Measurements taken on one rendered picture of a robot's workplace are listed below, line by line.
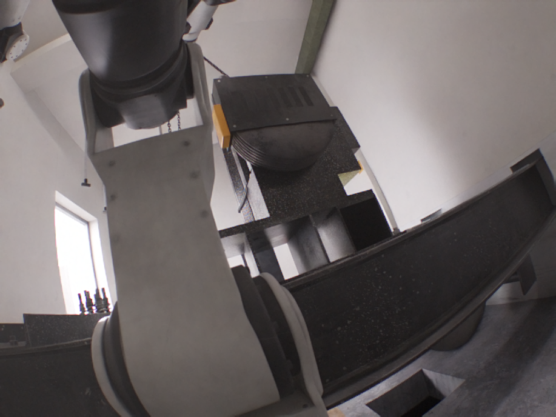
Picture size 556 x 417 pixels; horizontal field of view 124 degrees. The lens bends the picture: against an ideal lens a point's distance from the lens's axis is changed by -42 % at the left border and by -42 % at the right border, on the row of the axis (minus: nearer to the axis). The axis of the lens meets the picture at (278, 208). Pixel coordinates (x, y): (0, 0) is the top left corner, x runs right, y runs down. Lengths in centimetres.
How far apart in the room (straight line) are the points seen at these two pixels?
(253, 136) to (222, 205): 259
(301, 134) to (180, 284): 84
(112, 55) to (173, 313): 22
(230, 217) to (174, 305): 321
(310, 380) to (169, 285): 15
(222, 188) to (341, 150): 256
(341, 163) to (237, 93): 53
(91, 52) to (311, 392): 37
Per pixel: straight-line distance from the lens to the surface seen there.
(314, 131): 102
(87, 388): 65
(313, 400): 27
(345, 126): 132
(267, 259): 148
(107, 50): 25
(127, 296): 23
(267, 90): 109
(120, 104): 33
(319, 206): 99
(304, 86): 118
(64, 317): 75
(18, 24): 76
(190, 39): 96
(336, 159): 114
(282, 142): 93
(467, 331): 143
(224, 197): 350
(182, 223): 23
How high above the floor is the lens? 66
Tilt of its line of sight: 16 degrees up
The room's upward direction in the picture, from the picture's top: 21 degrees counter-clockwise
